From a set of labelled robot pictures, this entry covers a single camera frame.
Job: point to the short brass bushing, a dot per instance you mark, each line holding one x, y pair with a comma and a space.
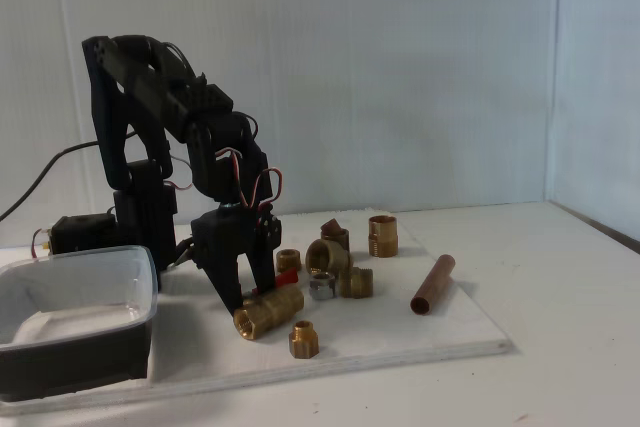
288, 261

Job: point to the tall brass coupling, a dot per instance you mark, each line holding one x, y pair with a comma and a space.
383, 239

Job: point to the silver steel hex nut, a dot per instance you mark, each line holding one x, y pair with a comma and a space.
322, 290

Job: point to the copper pipe piece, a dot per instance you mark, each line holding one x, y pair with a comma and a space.
433, 284

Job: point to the brass threaded nipple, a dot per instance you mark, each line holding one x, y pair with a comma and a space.
356, 283

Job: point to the large brass reducer fitting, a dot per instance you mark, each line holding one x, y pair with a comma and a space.
327, 257

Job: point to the white board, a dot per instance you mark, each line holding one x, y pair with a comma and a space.
375, 327

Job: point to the clear plastic box dark base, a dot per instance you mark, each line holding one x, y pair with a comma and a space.
75, 362

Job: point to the small brass hex reducer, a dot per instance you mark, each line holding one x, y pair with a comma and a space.
303, 342

